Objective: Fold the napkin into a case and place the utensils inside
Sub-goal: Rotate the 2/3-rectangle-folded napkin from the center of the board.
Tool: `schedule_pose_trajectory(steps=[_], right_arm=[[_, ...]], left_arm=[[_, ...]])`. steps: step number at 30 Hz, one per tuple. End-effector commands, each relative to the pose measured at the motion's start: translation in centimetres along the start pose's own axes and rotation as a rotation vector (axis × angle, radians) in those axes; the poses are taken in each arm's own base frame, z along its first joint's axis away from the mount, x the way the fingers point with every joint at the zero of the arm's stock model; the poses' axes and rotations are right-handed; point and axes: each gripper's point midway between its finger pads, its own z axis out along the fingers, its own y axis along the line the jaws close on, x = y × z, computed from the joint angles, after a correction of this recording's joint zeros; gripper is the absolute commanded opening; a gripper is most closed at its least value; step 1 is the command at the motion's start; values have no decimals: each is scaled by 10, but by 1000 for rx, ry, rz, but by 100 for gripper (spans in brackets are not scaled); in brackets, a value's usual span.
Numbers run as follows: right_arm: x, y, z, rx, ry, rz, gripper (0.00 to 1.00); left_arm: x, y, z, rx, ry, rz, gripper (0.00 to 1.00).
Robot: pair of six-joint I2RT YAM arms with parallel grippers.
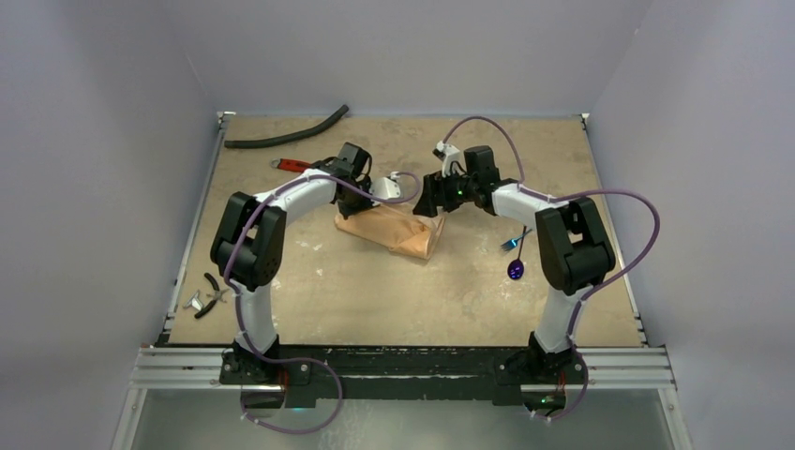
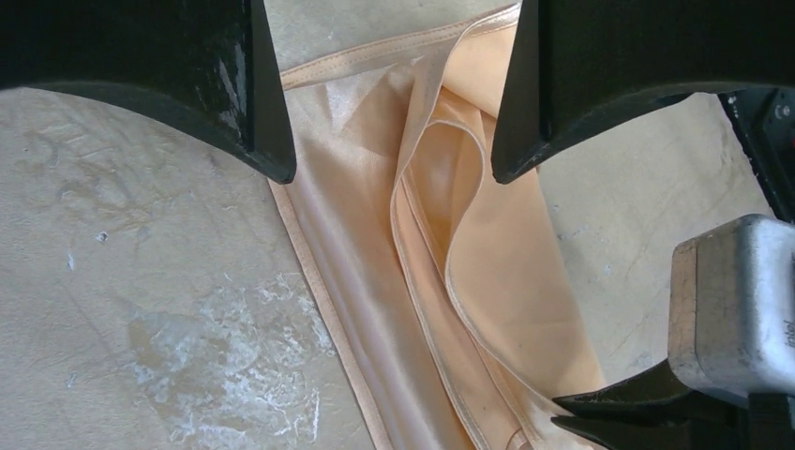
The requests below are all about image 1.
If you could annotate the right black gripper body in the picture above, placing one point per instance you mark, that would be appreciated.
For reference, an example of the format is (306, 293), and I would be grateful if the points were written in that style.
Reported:
(440, 193)

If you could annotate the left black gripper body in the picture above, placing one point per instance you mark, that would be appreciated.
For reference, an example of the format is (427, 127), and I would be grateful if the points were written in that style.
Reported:
(357, 201)

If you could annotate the peach cloth napkin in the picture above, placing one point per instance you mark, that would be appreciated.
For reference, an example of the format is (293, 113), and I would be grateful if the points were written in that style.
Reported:
(396, 228)

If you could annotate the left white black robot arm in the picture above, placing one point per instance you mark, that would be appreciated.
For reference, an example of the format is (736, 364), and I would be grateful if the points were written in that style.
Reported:
(248, 247)

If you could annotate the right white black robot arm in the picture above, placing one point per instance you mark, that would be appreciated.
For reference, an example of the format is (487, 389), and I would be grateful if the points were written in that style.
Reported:
(573, 246)

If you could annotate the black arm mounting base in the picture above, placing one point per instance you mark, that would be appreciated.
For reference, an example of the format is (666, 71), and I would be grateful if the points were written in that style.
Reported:
(498, 375)

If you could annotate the purple metallic spoon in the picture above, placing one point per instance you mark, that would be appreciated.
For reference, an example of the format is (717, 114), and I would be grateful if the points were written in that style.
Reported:
(516, 268)

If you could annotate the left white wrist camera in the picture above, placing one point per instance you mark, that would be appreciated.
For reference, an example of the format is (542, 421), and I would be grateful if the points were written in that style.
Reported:
(385, 189)

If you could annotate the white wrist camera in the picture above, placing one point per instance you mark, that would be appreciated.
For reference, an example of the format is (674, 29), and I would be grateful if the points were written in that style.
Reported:
(450, 157)
(385, 189)

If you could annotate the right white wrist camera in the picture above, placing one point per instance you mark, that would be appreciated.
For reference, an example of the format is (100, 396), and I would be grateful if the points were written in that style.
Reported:
(450, 157)

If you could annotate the red handled adjustable wrench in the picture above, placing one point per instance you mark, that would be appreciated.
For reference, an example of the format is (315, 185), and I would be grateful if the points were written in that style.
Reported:
(290, 165)

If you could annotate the black handled pliers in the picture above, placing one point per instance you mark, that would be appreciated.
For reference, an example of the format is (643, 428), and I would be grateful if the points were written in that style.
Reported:
(202, 308)

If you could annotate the aluminium frame rail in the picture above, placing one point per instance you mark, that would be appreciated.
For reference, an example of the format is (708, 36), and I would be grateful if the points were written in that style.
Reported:
(160, 368)

